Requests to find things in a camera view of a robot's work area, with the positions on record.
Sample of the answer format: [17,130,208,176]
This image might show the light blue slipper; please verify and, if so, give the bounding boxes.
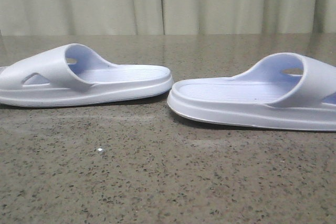
[167,52,335,131]
[1,44,173,108]

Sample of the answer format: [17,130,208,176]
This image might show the pale grey-green curtain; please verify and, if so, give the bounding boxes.
[1,0,335,35]

